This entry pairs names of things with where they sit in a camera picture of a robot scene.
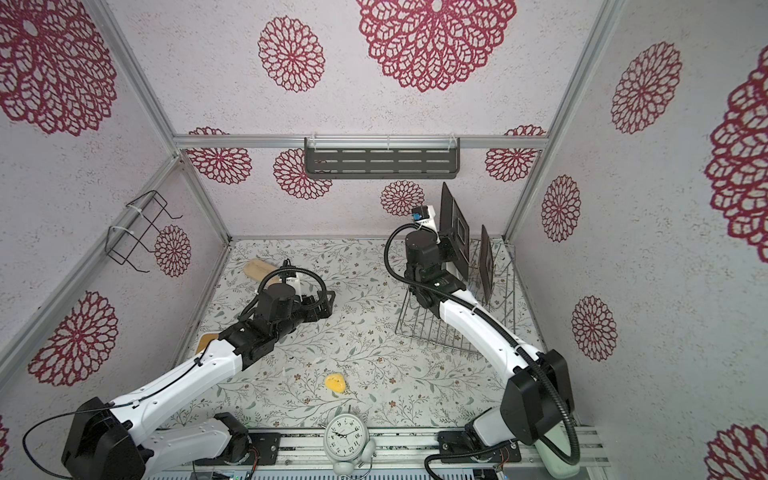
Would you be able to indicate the black wire wall basket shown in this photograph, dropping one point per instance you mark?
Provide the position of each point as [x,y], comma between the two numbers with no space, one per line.
[123,239]

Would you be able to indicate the white alarm clock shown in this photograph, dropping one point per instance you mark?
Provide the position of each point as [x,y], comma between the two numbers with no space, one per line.
[349,445]

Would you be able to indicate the yellow small piece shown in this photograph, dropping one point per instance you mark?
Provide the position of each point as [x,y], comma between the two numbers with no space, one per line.
[336,383]

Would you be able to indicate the grey wall shelf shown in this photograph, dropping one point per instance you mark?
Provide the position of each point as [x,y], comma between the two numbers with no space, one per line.
[382,160]

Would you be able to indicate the pale green bottle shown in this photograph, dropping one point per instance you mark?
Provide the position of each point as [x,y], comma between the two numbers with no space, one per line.
[555,466]

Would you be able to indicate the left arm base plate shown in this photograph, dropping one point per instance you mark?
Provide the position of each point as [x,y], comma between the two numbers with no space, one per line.
[261,450]

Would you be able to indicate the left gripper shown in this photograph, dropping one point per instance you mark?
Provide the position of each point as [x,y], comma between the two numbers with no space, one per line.
[326,307]

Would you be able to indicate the wire dish rack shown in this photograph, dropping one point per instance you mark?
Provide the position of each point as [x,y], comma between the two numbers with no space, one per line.
[445,295]

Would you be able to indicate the floral square plate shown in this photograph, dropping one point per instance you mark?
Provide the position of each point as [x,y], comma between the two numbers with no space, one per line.
[454,227]

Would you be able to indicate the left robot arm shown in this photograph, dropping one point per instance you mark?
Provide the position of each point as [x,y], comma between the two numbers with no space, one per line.
[123,438]

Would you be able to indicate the tan sponge block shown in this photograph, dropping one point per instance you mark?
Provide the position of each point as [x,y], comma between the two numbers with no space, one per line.
[257,269]

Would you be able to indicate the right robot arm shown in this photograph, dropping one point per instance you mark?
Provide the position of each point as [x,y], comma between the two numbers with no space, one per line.
[537,403]

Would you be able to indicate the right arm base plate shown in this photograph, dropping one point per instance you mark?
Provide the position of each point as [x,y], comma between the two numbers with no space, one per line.
[459,447]

